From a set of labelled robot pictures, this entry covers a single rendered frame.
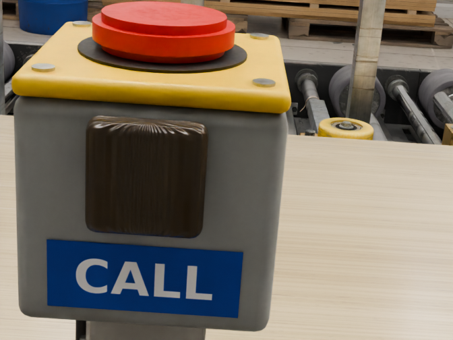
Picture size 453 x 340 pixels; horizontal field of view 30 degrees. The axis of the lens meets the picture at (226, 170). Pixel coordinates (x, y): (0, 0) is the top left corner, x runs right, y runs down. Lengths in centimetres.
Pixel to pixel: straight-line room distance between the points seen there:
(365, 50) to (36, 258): 115
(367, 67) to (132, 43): 115
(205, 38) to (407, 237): 71
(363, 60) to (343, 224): 48
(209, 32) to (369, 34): 113
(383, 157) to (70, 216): 95
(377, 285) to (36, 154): 62
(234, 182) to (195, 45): 4
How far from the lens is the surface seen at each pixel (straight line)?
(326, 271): 83
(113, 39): 23
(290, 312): 75
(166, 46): 22
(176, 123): 21
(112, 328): 26
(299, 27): 619
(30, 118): 22
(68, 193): 22
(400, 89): 184
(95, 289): 23
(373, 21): 135
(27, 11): 593
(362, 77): 137
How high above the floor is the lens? 128
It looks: 21 degrees down
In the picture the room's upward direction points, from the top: 4 degrees clockwise
